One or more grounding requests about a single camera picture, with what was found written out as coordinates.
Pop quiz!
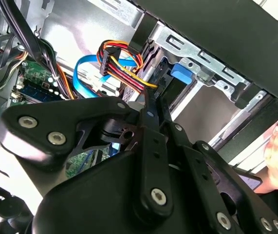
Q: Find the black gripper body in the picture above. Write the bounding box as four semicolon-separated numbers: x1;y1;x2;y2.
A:
31;150;217;234

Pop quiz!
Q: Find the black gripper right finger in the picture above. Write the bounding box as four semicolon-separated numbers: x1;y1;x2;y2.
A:
158;93;278;234

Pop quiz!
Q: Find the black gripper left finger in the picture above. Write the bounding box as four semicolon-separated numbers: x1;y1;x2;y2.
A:
0;89;175;221

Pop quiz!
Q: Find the multicoloured power wire black connector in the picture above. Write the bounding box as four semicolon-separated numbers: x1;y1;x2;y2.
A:
96;40;159;91

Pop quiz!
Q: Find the hard disk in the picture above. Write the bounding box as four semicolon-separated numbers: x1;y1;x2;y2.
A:
153;57;194;117

